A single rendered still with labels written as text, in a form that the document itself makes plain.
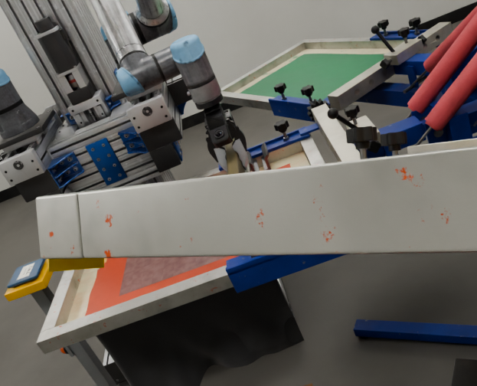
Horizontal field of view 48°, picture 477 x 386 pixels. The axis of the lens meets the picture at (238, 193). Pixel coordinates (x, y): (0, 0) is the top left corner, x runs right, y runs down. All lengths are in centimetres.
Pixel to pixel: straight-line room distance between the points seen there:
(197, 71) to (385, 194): 110
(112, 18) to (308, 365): 154
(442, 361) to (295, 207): 199
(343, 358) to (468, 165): 211
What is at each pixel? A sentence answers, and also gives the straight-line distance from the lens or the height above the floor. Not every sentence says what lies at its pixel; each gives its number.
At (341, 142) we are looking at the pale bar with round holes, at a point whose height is 104.
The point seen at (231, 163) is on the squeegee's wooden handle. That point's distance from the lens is 132.
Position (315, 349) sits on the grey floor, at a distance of 237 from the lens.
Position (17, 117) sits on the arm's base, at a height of 131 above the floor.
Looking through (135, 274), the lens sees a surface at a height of 96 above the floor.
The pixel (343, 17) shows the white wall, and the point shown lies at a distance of 530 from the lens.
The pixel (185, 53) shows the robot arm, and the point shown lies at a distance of 129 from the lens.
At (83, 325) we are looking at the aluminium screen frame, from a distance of 132.
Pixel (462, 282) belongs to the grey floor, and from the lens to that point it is 248.
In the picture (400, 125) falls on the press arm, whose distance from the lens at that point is 145.
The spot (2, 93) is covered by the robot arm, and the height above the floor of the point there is 141.
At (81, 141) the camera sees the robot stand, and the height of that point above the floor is 114.
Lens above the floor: 166
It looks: 26 degrees down
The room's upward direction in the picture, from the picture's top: 24 degrees counter-clockwise
